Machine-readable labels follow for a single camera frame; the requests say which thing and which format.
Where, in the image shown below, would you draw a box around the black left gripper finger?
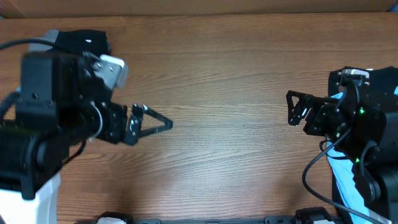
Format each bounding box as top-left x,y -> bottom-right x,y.
124,104 -> 144,146
139,105 -> 174,138

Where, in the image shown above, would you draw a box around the black t-shirt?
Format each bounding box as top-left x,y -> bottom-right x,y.
44,29 -> 111,56

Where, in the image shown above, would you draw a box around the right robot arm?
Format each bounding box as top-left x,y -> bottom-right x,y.
286,80 -> 397,223

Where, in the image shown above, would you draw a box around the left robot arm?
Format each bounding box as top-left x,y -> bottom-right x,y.
1,52 -> 173,223

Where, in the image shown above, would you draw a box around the light blue printed t-shirt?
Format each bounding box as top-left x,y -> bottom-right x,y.
325,86 -> 398,224

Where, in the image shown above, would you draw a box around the black garment under pile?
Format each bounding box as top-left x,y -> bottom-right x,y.
328,67 -> 397,222

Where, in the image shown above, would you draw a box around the folded grey trousers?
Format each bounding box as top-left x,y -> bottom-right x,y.
28,29 -> 60,53

